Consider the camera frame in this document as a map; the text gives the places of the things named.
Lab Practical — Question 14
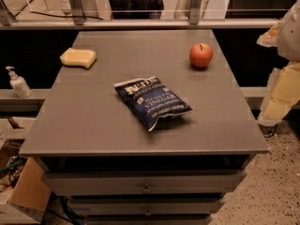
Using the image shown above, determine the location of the blue chip bag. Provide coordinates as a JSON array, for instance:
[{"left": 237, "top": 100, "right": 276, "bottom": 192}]
[{"left": 114, "top": 77, "right": 192, "bottom": 131}]

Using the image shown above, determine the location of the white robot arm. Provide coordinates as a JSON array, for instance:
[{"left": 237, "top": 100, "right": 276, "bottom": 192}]
[{"left": 257, "top": 0, "right": 300, "bottom": 127}]

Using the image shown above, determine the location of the grey drawer cabinet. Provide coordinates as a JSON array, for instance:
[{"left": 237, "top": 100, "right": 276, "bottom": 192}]
[{"left": 21, "top": 30, "right": 268, "bottom": 225}]

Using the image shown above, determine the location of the cardboard box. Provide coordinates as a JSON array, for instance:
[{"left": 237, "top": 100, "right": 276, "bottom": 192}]
[{"left": 0, "top": 138, "right": 53, "bottom": 224}]

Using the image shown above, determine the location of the red apple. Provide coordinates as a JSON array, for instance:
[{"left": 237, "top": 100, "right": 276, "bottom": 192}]
[{"left": 189, "top": 43, "right": 213, "bottom": 68}]

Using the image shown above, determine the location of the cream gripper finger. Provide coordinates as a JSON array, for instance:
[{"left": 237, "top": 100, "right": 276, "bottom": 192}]
[
  {"left": 258, "top": 61, "right": 300, "bottom": 127},
  {"left": 256, "top": 22, "right": 280, "bottom": 47}
]

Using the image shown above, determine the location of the black floor cable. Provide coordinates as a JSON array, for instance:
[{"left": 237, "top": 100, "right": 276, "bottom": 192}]
[{"left": 262, "top": 123, "right": 279, "bottom": 139}]

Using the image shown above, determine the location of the yellow sponge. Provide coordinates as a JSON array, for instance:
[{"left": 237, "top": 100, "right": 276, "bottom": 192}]
[{"left": 60, "top": 48, "right": 97, "bottom": 69}]

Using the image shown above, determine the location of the white pump bottle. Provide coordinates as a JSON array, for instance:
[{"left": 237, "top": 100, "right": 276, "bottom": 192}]
[{"left": 6, "top": 66, "right": 32, "bottom": 98}]

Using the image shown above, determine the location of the metal railing frame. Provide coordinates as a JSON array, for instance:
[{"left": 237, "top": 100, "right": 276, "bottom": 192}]
[{"left": 0, "top": 0, "right": 300, "bottom": 30}]

